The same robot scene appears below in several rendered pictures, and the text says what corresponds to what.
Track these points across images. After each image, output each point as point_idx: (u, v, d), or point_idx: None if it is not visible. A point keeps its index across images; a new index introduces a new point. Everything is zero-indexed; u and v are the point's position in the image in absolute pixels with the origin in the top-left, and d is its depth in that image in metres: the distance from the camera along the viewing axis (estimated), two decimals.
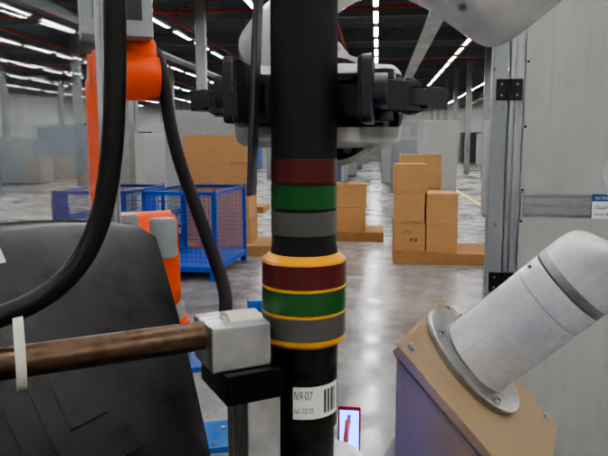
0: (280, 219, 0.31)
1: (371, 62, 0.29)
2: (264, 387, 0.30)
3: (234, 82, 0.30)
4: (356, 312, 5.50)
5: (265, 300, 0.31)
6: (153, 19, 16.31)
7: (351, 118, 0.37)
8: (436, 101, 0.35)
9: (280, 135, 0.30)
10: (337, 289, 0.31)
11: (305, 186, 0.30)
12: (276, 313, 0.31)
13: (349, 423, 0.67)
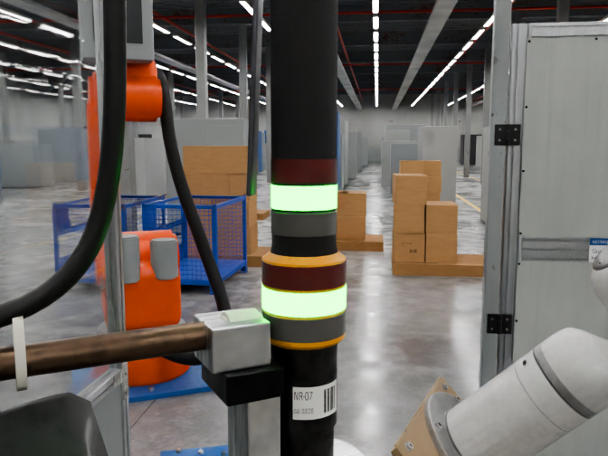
0: (280, 219, 0.31)
1: None
2: (264, 387, 0.30)
3: None
4: (356, 327, 5.52)
5: (265, 300, 0.31)
6: None
7: None
8: None
9: (280, 135, 0.30)
10: (337, 289, 0.31)
11: (305, 186, 0.30)
12: (276, 313, 0.31)
13: None
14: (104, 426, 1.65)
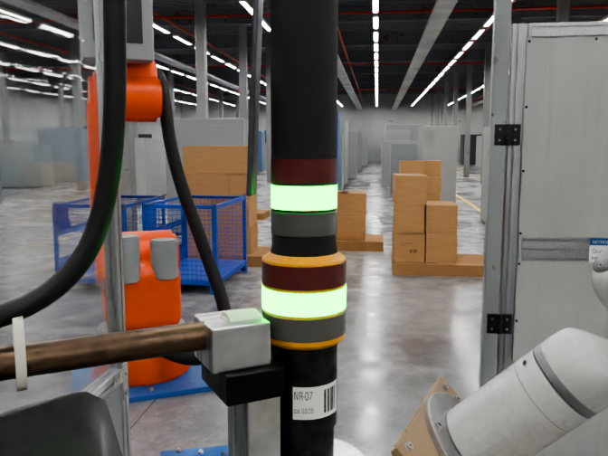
0: (280, 219, 0.31)
1: None
2: (264, 387, 0.30)
3: None
4: (356, 327, 5.52)
5: (265, 300, 0.31)
6: None
7: None
8: None
9: (280, 135, 0.30)
10: (337, 289, 0.31)
11: (305, 186, 0.30)
12: (276, 313, 0.31)
13: None
14: None
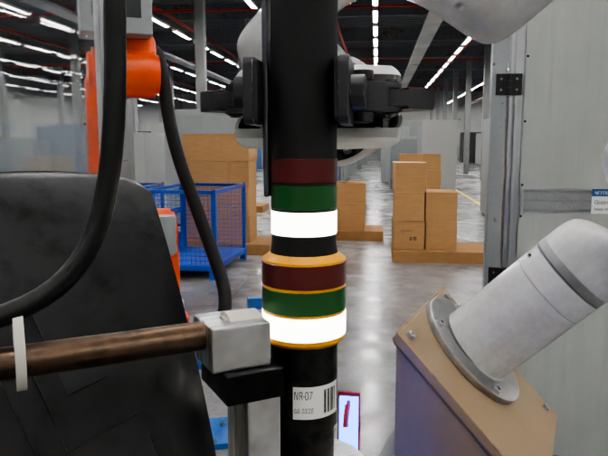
0: (280, 219, 0.31)
1: (347, 64, 0.29)
2: (264, 387, 0.30)
3: (254, 83, 0.30)
4: (355, 310, 5.50)
5: (265, 300, 0.31)
6: None
7: None
8: (418, 101, 0.35)
9: (280, 135, 0.30)
10: (337, 289, 0.31)
11: (305, 186, 0.30)
12: (276, 313, 0.31)
13: (349, 409, 0.67)
14: None
